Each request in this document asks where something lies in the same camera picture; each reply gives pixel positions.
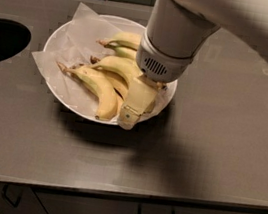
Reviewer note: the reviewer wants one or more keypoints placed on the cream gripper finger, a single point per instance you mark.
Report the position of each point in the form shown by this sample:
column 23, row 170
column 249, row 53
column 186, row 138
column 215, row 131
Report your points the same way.
column 141, row 94

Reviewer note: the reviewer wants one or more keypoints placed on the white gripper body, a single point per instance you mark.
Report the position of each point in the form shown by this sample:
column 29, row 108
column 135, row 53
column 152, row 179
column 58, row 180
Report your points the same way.
column 161, row 64

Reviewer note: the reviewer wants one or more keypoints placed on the curved banana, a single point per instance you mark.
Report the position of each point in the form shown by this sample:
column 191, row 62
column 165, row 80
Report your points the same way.
column 121, row 66

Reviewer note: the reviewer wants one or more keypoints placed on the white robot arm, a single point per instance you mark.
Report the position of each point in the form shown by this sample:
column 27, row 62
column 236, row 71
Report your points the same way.
column 176, row 31

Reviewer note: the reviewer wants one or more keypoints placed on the right front banana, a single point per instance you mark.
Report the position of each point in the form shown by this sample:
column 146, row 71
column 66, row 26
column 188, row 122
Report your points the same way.
column 150, row 108

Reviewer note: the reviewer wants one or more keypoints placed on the small middle banana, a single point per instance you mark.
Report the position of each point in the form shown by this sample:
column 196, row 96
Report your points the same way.
column 119, row 84

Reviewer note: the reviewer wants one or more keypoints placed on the hidden small banana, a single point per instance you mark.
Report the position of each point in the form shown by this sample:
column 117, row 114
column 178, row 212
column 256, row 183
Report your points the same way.
column 120, row 101

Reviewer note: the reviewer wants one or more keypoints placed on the top back banana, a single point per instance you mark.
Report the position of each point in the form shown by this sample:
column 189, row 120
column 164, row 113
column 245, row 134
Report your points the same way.
column 125, row 39

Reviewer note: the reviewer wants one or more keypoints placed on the front left banana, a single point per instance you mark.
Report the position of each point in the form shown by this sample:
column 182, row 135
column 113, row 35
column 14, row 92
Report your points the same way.
column 97, row 83

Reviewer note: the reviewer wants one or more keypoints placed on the white bowl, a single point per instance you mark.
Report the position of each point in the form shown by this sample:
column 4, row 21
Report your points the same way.
column 59, row 47

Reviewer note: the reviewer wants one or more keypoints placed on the white parchment paper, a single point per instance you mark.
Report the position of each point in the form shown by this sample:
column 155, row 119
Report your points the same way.
column 89, row 65

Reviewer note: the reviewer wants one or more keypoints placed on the black round sink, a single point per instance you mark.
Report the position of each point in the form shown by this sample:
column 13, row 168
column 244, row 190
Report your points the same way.
column 14, row 37

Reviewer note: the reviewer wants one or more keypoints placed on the black left cabinet handle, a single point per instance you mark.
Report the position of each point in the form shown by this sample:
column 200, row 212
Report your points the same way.
column 12, row 194

